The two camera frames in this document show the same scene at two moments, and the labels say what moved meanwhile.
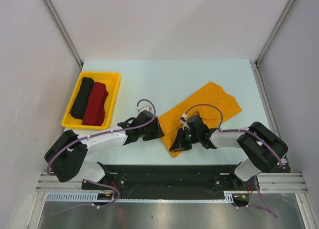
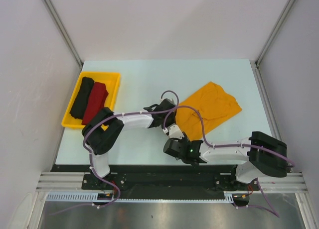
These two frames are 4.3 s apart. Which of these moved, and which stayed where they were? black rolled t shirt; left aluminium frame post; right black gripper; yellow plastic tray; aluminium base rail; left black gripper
Moved: right black gripper; left black gripper
Stayed: left aluminium frame post; black rolled t shirt; yellow plastic tray; aluminium base rail
